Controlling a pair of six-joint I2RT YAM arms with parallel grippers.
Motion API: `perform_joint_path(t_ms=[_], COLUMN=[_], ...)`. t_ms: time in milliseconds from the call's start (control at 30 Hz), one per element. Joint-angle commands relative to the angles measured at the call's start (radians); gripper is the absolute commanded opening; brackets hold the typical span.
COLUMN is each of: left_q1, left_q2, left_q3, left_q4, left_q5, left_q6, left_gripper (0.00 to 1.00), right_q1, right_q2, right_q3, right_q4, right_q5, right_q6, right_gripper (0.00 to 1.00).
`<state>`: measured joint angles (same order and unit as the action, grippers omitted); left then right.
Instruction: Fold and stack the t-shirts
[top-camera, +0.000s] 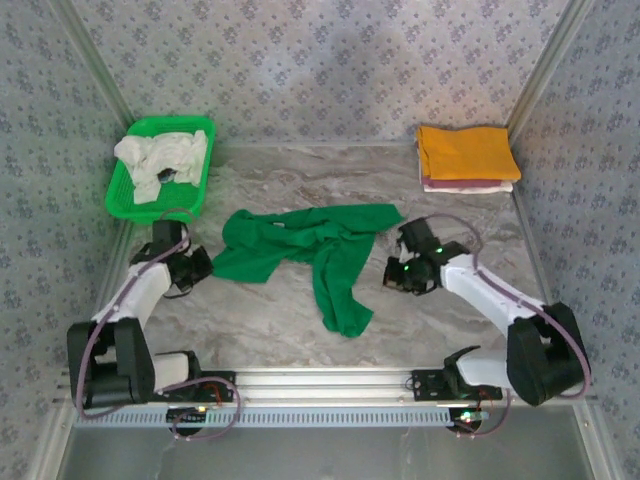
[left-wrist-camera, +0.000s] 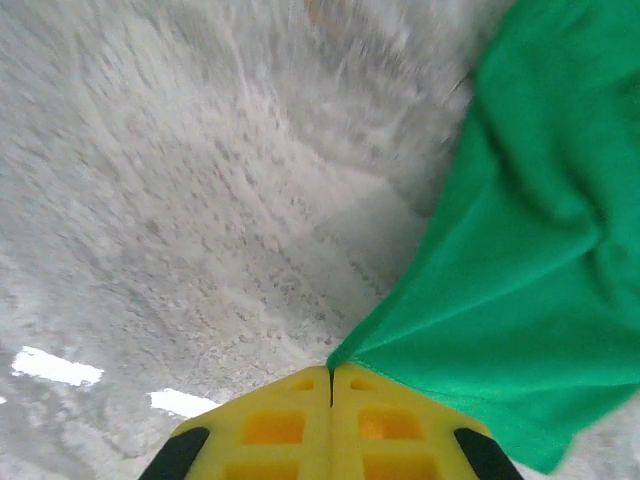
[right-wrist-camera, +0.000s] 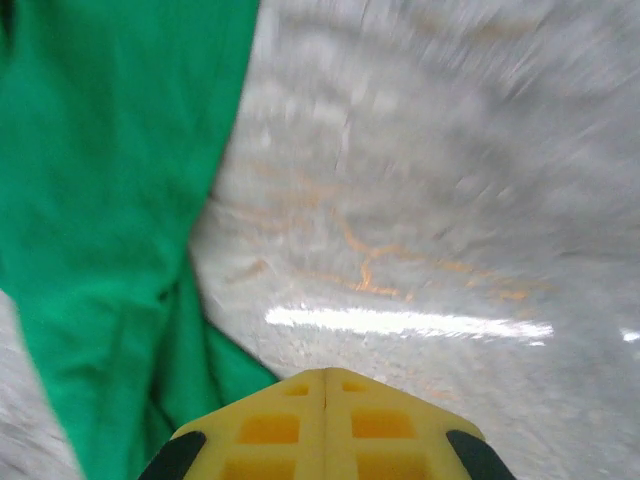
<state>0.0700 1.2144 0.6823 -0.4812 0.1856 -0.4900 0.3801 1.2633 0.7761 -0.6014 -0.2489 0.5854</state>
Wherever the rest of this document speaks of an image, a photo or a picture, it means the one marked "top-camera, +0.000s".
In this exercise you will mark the folded orange t-shirt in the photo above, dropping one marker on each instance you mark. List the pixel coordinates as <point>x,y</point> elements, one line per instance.
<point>465,150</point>

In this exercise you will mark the green plastic basket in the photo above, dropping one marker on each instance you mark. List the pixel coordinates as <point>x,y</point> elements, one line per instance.
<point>120,205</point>

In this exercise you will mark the pink white folded cloths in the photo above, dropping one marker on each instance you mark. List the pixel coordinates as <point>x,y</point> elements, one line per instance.
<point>470,190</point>

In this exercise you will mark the left small circuit board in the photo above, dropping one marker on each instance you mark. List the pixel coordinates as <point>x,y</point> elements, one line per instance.
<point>187,414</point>

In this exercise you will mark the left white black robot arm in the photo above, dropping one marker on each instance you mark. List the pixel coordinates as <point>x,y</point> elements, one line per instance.
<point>145,290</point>

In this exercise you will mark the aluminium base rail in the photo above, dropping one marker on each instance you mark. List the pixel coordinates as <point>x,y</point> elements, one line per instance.
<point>325,385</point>

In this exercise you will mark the aluminium frame post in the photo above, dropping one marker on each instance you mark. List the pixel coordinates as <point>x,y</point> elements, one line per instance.
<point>547,65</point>
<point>95,65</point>

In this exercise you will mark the right small circuit board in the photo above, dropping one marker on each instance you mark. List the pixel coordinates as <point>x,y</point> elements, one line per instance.
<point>470,416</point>

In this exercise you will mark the green t-shirt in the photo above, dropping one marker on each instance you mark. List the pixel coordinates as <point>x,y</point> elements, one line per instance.
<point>300,235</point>

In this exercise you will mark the crumpled white t-shirt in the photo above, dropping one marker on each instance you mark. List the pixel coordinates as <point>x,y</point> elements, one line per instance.
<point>150,155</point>

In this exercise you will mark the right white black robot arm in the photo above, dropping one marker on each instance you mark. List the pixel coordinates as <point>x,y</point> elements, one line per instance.
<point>480,290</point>

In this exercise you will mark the small circuit board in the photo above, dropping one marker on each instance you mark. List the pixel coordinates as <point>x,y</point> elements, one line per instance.
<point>187,414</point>
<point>470,416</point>

